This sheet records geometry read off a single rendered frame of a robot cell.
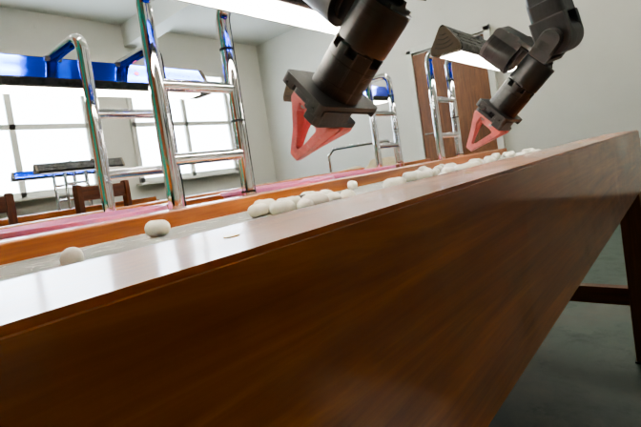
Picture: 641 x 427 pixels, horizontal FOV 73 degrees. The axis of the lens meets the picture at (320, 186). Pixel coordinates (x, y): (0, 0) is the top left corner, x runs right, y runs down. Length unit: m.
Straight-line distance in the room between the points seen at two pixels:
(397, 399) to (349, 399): 0.04
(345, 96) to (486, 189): 0.17
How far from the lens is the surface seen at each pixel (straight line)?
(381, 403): 0.26
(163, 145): 0.72
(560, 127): 5.24
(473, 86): 5.47
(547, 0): 0.86
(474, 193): 0.36
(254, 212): 0.58
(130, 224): 0.61
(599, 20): 5.27
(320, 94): 0.46
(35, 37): 6.07
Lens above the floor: 0.79
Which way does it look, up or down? 2 degrees down
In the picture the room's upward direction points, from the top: 8 degrees counter-clockwise
